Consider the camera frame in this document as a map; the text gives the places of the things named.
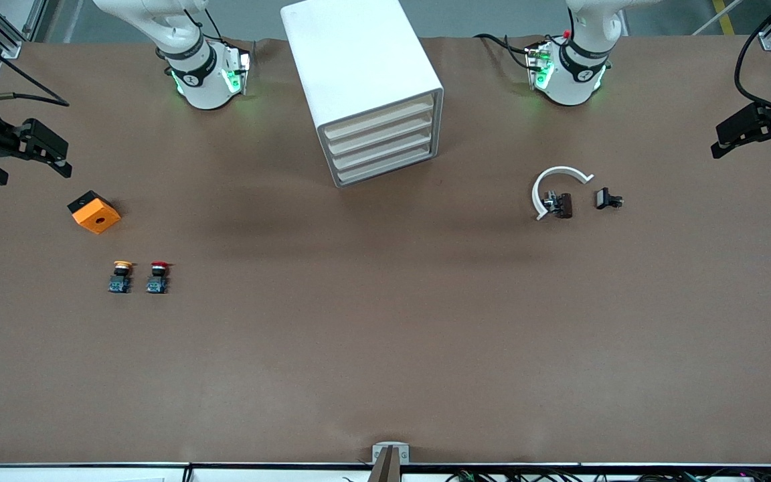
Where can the cream plastic drawer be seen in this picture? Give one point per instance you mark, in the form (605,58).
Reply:
(379,166)
(379,133)
(379,149)
(379,117)

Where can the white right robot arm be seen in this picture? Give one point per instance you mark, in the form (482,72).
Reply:
(205,87)

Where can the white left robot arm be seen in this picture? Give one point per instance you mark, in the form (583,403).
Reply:
(569,87)

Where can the white drawer cabinet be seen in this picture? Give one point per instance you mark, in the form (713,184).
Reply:
(359,53)

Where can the small black clip part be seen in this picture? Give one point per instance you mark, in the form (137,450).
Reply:
(605,199)

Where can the dark brown hex spacer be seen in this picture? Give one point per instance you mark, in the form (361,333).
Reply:
(565,205)

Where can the brown paper table cover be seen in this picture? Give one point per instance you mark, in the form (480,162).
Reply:
(385,321)

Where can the orange black button enclosure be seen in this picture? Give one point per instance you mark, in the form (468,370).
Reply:
(96,217)

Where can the yellow push button switch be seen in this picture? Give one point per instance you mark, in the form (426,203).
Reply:
(120,281)

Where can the red push button switch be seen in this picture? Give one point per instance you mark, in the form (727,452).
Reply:
(157,281)

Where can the white table edge rail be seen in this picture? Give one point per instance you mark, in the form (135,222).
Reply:
(91,474)

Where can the grey metal bracket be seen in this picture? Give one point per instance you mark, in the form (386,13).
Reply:
(379,450)

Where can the brown camera post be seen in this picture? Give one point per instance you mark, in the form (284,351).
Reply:
(387,468)

